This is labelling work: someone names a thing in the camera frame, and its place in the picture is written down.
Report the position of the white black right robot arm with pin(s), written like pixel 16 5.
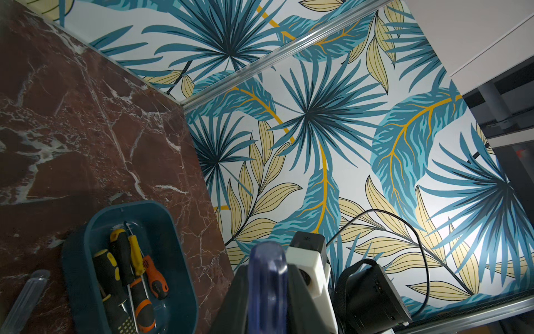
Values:
pixel 364 301

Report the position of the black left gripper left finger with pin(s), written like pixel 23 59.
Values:
pixel 232 318

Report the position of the blue red screwdriver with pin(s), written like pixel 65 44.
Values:
pixel 267 289

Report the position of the orange black small screwdriver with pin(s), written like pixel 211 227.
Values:
pixel 157 282

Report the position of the black orange band screwdriver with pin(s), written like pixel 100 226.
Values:
pixel 143 309

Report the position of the teal plastic storage tray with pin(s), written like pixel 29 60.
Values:
pixel 152 224

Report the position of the grey clear screwdriver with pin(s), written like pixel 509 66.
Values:
pixel 27 300

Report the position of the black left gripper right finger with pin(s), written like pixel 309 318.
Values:
pixel 302 314

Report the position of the yellow handle screwdriver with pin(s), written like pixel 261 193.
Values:
pixel 135 252

